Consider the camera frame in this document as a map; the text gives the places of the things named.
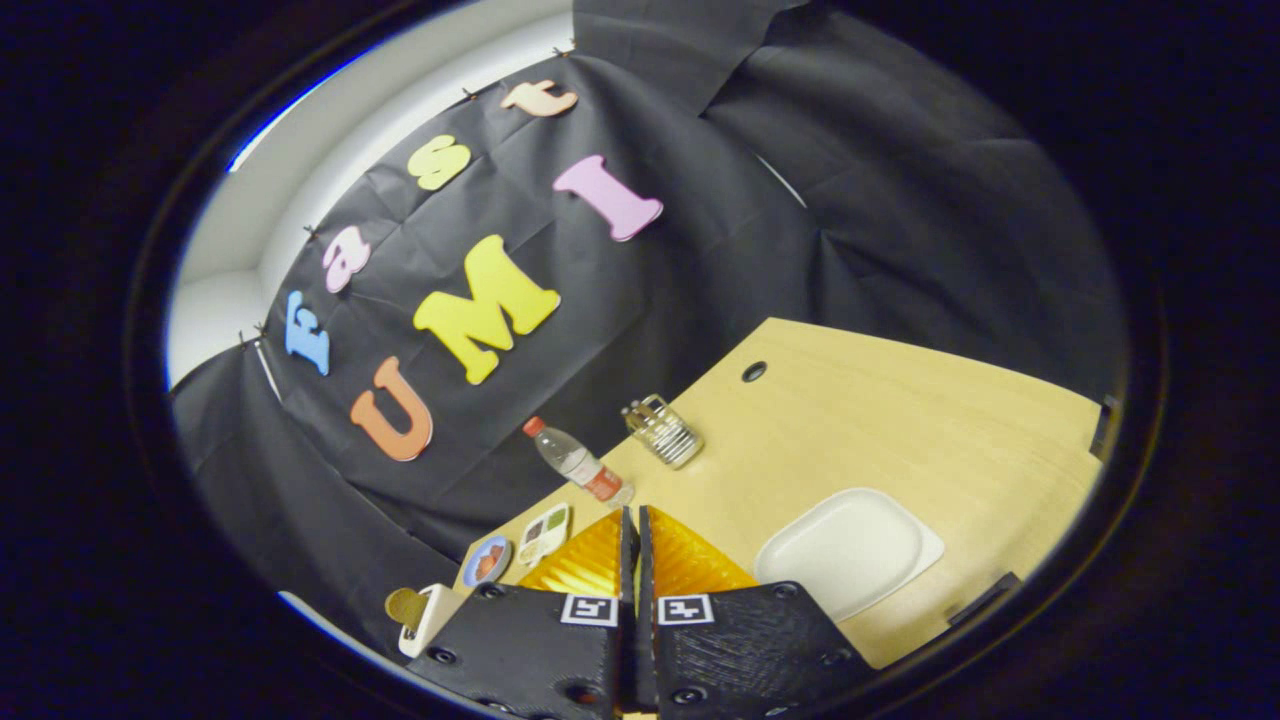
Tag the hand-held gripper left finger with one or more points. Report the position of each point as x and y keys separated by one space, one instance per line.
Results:
x=540 y=660

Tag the black backdrop cloth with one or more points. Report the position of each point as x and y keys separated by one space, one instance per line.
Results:
x=700 y=280

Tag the metal mesh utensil holder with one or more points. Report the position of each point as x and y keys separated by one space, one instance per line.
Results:
x=668 y=435

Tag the toasted brown bread slice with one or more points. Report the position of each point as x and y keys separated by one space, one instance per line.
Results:
x=405 y=607

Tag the white toaster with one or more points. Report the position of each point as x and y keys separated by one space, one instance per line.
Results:
x=437 y=612

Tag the red brown food pieces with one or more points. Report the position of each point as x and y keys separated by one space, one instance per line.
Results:
x=487 y=562

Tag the white square plate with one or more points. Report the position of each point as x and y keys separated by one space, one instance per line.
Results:
x=848 y=550

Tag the clear red-capped water bottle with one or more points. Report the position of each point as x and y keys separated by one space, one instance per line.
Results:
x=575 y=460

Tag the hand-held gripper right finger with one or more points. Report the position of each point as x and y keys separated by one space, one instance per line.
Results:
x=740 y=650

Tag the white compartment condiment tray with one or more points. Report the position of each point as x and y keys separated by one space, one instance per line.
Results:
x=545 y=533

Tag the small blue plate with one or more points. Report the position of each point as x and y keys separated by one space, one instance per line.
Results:
x=478 y=575

